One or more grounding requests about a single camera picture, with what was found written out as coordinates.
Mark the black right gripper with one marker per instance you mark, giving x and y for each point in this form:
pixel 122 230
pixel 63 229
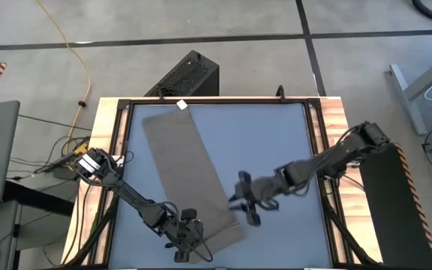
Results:
pixel 264 189

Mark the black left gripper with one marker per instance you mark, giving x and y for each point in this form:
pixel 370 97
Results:
pixel 190 234

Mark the taupe woven towel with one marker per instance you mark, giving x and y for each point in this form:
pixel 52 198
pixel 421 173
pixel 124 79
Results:
pixel 186 168

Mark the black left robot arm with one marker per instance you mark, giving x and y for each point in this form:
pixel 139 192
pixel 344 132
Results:
pixel 133 195

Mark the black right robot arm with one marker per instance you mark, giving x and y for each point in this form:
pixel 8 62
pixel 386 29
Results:
pixel 332 155

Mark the yellow plug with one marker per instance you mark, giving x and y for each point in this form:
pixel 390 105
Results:
pixel 81 149

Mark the black computer tower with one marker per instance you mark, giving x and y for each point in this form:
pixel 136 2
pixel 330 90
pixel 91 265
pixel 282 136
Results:
pixel 186 75

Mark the black power strip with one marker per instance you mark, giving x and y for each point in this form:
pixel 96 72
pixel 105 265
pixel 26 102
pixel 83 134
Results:
pixel 56 163

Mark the grey metal desk leg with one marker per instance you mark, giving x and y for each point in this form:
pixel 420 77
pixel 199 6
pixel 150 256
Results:
pixel 407 101

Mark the black metal table frame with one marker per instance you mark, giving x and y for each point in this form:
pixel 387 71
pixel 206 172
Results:
pixel 219 100

